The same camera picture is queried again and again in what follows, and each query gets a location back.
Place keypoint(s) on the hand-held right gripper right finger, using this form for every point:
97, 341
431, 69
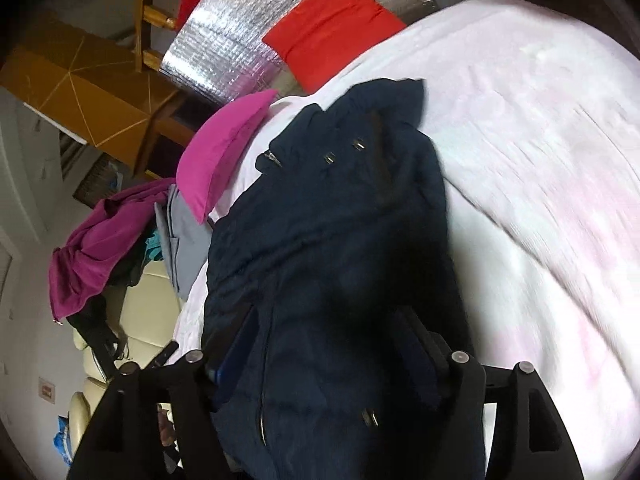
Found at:
425, 355

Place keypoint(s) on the teal garment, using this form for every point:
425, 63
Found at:
155, 250

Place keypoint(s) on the cream leather sofa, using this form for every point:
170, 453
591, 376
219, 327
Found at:
145, 310

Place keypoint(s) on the navy zip jacket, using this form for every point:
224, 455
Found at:
325, 235

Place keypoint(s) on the red pillow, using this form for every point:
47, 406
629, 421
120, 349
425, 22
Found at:
330, 25

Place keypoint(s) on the wooden pillar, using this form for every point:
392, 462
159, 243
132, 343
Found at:
90, 105

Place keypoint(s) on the silver foil panel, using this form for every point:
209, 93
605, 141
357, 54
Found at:
225, 35

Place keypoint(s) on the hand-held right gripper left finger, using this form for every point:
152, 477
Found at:
227, 360

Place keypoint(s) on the magenta pillow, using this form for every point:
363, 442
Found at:
220, 160

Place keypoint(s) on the wall switch plate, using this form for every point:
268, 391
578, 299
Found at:
47, 391

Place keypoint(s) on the magenta garment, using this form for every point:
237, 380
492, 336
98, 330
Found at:
95, 250

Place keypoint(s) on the grey garment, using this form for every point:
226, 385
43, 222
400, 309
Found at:
185, 250

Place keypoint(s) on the wooden stair railing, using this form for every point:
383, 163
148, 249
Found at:
145, 10

